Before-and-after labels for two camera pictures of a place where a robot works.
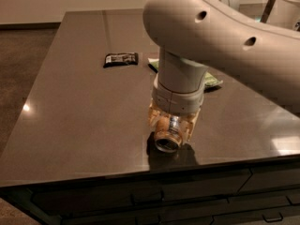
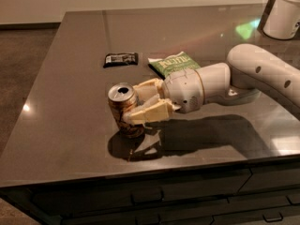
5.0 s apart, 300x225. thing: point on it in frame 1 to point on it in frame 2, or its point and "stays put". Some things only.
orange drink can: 168,137 to 122,96
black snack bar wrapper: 118,59 stays put
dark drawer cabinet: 257,192 stays put
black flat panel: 269,7 stays put
